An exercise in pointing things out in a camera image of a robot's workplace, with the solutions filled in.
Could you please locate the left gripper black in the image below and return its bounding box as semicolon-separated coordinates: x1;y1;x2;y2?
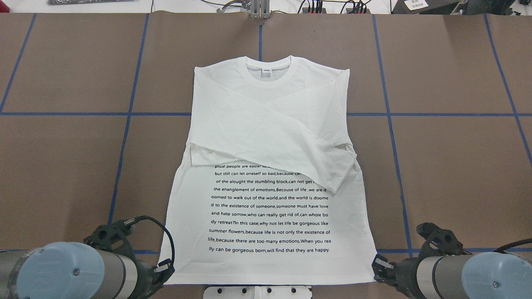
132;259;175;297

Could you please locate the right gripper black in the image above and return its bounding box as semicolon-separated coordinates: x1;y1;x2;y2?
371;254;418;294

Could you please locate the white printed t-shirt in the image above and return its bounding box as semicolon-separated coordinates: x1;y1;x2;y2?
166;56;376;285

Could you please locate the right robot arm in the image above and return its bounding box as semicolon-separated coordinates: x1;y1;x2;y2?
372;252;532;299

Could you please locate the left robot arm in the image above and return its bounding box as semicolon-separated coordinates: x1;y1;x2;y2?
0;242;174;299

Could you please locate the black relay box near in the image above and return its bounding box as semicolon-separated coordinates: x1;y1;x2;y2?
340;0;371;15

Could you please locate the black relay box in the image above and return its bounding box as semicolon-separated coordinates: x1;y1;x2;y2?
298;0;326;15
340;0;371;15

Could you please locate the black relay box far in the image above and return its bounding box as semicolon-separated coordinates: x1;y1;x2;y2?
298;0;326;15

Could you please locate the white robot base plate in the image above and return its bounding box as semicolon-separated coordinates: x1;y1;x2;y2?
203;285;313;299

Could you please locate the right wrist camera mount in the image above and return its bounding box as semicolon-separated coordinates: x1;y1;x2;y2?
416;223;471;259

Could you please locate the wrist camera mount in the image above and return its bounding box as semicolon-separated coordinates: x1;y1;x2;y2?
83;218;135;258
416;223;471;259

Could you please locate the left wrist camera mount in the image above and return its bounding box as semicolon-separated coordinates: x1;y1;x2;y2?
83;218;135;258

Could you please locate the aluminium frame post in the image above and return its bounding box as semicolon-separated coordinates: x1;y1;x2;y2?
249;0;271;19

